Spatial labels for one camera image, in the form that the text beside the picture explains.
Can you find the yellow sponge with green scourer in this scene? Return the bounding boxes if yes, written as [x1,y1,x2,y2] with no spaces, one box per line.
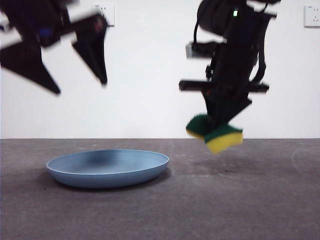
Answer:
[185,113,244,155]

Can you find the blue round plate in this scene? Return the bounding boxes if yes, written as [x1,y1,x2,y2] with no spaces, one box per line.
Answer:
[45,149,170,190]

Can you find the thick black cable loop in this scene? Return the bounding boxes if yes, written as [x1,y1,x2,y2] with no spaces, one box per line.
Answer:
[251,46,268,84]

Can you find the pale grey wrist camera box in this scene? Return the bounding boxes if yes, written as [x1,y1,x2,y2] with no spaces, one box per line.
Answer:
[185,42,216,60]

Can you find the white wall socket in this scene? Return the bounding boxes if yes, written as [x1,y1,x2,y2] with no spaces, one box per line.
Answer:
[303,5,320,29]
[94,3,116,27]

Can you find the thin black cable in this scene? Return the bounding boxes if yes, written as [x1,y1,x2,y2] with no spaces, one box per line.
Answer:
[191,14,201,49]

